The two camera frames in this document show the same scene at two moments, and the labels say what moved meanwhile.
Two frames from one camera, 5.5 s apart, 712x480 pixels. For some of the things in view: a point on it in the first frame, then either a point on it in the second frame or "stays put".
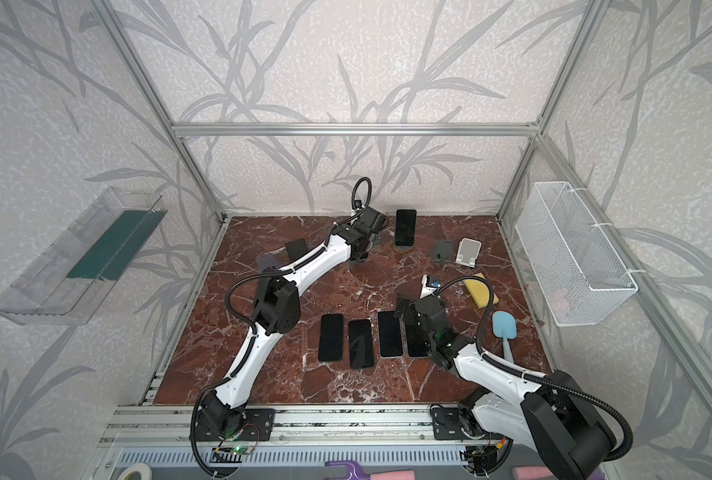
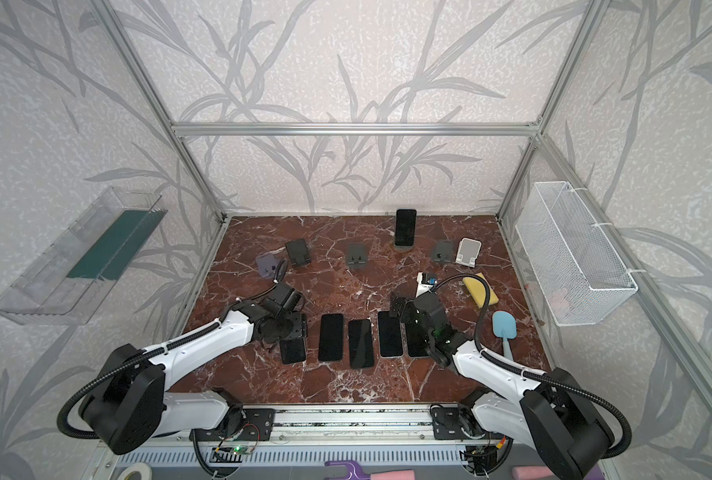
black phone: [331, 339] stays put
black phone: [360, 344] stays put
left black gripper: [370, 238] -> [290, 299]
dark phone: [405, 230] stays put
